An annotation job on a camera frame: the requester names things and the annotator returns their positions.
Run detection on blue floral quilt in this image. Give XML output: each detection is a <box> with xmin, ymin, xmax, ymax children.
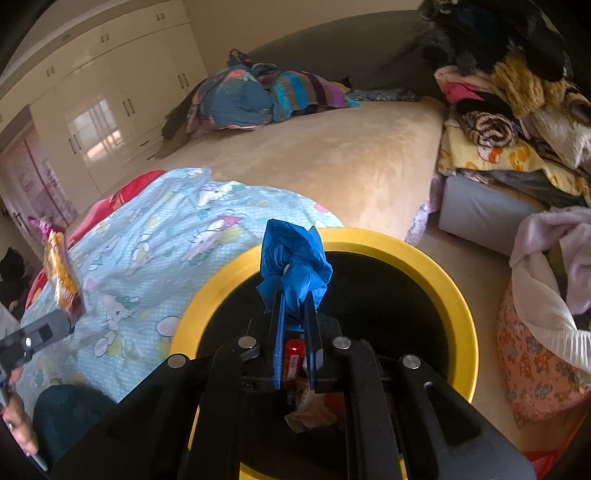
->
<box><xmin>187</xmin><ymin>48</ymin><xmax>278</xmax><ymax>134</ymax></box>

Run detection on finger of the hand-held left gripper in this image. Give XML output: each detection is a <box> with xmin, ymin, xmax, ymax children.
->
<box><xmin>0</xmin><ymin>309</ymin><xmax>76</xmax><ymax>370</ymax></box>

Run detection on grey storage box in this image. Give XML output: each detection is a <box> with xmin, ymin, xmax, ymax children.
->
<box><xmin>438</xmin><ymin>175</ymin><xmax>546</xmax><ymax>257</ymax></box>

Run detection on yellow rimmed black bin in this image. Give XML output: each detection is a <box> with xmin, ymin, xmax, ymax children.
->
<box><xmin>168</xmin><ymin>227</ymin><xmax>478</xmax><ymax>480</ymax></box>

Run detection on cream wardrobe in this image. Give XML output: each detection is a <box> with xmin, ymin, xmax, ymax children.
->
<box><xmin>0</xmin><ymin>0</ymin><xmax>208</xmax><ymax>199</ymax></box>

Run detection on pink cloth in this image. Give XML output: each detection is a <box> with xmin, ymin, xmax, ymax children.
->
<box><xmin>434</xmin><ymin>65</ymin><xmax>497</xmax><ymax>107</ymax></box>

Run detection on red tube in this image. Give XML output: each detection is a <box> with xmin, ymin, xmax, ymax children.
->
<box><xmin>284</xmin><ymin>339</ymin><xmax>305</xmax><ymax>381</ymax></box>

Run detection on person's left hand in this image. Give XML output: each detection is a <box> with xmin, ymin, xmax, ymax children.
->
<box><xmin>0</xmin><ymin>367</ymin><xmax>40</xmax><ymax>457</ymax></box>

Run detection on red blanket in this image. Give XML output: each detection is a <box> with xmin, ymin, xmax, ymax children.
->
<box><xmin>25</xmin><ymin>170</ymin><xmax>167</xmax><ymax>310</ymax></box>

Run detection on blue cartoon printed blanket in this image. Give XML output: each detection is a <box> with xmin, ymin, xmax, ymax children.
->
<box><xmin>21</xmin><ymin>167</ymin><xmax>345</xmax><ymax>402</ymax></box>

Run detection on blue plastic bag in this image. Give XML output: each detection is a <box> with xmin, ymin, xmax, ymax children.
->
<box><xmin>256</xmin><ymin>218</ymin><xmax>334</xmax><ymax>332</ymax></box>

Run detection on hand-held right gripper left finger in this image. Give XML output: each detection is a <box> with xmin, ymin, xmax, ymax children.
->
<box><xmin>48</xmin><ymin>288</ymin><xmax>287</xmax><ymax>480</ymax></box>

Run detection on beige bed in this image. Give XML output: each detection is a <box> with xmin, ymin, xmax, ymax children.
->
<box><xmin>157</xmin><ymin>90</ymin><xmax>448</xmax><ymax>245</ymax></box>

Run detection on tan fur garment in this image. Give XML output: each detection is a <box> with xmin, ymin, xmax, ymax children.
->
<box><xmin>531</xmin><ymin>78</ymin><xmax>591</xmax><ymax>169</ymax></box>

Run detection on striped blanket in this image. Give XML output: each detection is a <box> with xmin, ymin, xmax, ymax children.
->
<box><xmin>270</xmin><ymin>70</ymin><xmax>361</xmax><ymax>121</ymax></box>

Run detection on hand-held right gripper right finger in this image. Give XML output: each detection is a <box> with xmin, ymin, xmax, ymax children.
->
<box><xmin>302</xmin><ymin>293</ymin><xmax>539</xmax><ymax>480</ymax></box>

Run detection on olive cloth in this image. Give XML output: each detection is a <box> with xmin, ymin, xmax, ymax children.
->
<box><xmin>157</xmin><ymin>134</ymin><xmax>186</xmax><ymax>160</ymax></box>

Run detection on yellow cartoon blanket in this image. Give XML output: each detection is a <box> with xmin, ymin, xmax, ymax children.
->
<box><xmin>436</xmin><ymin>117</ymin><xmax>591</xmax><ymax>206</ymax></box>

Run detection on person's teal trousers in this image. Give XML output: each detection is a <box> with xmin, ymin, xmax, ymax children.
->
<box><xmin>32</xmin><ymin>385</ymin><xmax>118</xmax><ymax>480</ymax></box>

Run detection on yellow knit garment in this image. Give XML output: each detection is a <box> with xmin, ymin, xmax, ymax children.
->
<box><xmin>492</xmin><ymin>51</ymin><xmax>561</xmax><ymax>118</ymax></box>

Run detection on orange floral fabric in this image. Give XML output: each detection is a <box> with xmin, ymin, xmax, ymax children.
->
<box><xmin>496</xmin><ymin>281</ymin><xmax>591</xmax><ymax>430</ymax></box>

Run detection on beige paper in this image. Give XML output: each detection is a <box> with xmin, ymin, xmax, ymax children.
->
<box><xmin>284</xmin><ymin>378</ymin><xmax>340</xmax><ymax>435</ymax></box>

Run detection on tiger striped cloth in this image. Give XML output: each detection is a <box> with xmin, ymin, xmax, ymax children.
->
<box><xmin>457</xmin><ymin>111</ymin><xmax>518</xmax><ymax>148</ymax></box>

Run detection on black plush toy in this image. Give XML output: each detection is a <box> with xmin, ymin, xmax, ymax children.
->
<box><xmin>0</xmin><ymin>247</ymin><xmax>26</xmax><ymax>315</ymax></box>

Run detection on dark brown cloth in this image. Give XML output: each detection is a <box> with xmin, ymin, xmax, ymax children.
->
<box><xmin>161</xmin><ymin>89</ymin><xmax>200</xmax><ymax>139</ymax></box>

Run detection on grey patterned cloth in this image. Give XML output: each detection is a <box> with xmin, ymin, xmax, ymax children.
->
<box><xmin>346</xmin><ymin>87</ymin><xmax>420</xmax><ymax>104</ymax></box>

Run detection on printed snack packet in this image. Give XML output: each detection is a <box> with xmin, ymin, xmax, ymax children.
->
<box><xmin>43</xmin><ymin>228</ymin><xmax>87</xmax><ymax>320</ymax></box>

